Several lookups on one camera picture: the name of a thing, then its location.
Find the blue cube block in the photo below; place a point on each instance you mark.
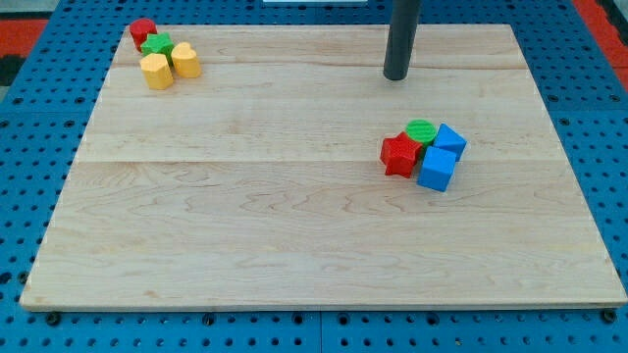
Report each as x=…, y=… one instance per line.
x=437, y=169

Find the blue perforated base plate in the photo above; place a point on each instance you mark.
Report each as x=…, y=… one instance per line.
x=48, y=105

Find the green cylinder block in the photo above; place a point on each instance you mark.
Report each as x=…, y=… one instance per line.
x=423, y=132

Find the green star block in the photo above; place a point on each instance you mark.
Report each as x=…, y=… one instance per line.
x=158, y=43

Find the red cylinder block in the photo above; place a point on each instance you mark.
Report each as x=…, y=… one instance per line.
x=140, y=29

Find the light wooden board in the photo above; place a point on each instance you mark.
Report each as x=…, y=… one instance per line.
x=258, y=186

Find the yellow hexagon block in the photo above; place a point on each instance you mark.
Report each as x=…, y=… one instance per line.
x=156, y=71

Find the yellow heart block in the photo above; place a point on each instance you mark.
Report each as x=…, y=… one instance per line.
x=185, y=60

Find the red star block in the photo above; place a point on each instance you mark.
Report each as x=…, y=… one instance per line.
x=400, y=154

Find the blue triangle block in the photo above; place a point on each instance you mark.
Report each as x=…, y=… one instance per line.
x=450, y=140

